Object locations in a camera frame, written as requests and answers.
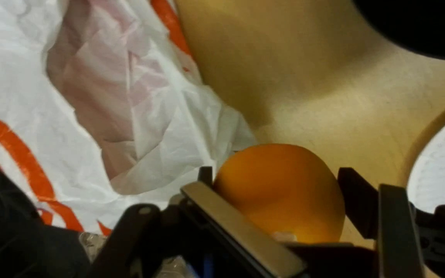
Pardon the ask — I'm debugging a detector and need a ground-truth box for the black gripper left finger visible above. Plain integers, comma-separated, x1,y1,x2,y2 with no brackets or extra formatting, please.
181,168,307,278

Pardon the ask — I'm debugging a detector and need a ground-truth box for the white orange plastic bag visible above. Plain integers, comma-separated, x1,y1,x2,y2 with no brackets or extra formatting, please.
0,0,255,236

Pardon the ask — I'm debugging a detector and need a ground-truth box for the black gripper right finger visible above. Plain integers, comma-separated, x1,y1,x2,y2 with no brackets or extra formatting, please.
337,168,425,278

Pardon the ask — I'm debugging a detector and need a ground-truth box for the orange fruit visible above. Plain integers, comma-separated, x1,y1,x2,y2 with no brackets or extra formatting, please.
215,144,344,243

